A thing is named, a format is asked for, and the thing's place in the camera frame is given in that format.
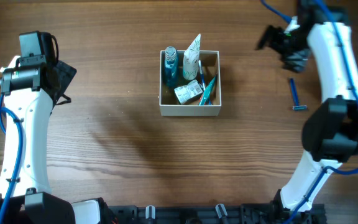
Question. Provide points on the blue white toothbrush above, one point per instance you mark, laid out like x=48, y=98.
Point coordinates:
x=201, y=74

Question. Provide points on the blue mouthwash bottle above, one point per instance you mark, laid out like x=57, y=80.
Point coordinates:
x=170, y=67

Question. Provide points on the blue disposable razor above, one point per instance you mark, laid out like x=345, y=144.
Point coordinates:
x=296, y=106

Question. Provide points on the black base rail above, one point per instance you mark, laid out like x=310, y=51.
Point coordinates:
x=245, y=213

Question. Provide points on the teal toothpaste tube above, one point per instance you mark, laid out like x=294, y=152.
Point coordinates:
x=206, y=96

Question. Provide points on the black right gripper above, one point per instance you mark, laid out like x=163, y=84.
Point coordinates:
x=292, y=62

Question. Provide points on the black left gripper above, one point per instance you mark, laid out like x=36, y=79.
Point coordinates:
x=68, y=73

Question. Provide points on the white lotion tube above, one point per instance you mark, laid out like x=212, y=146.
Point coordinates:
x=190, y=59

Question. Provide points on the green Dettol soap bar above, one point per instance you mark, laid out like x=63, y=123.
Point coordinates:
x=187, y=92

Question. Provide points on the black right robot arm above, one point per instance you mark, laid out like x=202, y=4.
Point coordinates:
x=330, y=135

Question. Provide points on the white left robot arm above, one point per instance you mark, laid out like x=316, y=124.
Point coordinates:
x=31, y=87

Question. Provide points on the white cardboard box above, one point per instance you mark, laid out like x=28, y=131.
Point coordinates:
x=170, y=105

